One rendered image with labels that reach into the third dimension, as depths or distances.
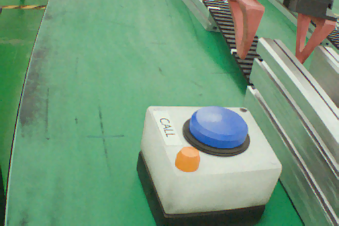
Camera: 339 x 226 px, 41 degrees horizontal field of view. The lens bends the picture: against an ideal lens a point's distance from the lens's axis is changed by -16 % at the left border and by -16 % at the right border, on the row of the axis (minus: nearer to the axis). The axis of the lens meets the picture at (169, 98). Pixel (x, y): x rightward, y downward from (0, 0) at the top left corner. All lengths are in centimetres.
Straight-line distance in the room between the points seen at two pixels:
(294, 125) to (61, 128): 20
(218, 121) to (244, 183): 5
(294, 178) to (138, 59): 25
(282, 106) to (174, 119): 11
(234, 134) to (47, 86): 22
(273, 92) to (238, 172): 13
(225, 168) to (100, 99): 19
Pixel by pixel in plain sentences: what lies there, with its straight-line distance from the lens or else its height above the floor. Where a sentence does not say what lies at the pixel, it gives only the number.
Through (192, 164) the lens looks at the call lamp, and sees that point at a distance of 31.
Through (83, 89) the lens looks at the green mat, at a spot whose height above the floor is 78.
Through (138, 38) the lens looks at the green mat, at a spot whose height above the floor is 78.
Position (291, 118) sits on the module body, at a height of 84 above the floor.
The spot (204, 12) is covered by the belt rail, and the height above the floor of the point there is 80.
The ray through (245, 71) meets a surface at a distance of 56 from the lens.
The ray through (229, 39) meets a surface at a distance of 61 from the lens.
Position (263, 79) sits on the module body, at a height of 84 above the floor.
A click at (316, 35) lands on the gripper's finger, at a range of 53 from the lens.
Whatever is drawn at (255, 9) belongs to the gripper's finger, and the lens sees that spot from 47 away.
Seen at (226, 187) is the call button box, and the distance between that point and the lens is 33.
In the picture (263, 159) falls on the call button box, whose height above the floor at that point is 84.
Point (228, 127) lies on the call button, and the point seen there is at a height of 85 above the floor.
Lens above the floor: 103
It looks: 30 degrees down
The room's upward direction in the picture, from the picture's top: 12 degrees clockwise
